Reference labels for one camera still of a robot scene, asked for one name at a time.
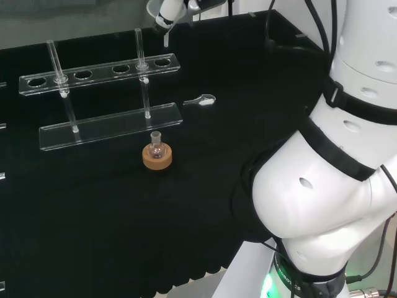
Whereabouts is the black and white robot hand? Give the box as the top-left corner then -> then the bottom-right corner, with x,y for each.
153,0 -> 225,33

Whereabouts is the clear plastic funnel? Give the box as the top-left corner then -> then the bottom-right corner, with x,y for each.
146,0 -> 171,48

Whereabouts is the clear acrylic funnel stand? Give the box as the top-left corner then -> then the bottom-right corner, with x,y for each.
18,27 -> 184,152

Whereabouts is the clear round-bottom flask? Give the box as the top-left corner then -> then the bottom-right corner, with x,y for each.
148,130 -> 166,160

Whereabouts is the black bench cloth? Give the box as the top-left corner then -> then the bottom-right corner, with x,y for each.
0,9 -> 332,298

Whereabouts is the pale board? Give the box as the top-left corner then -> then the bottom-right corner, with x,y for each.
213,238 -> 280,298

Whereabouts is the black cable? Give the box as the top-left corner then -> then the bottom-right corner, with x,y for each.
264,0 -> 334,60
346,210 -> 397,283
305,0 -> 331,52

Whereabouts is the cork ring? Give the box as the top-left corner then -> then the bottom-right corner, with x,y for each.
141,142 -> 174,172

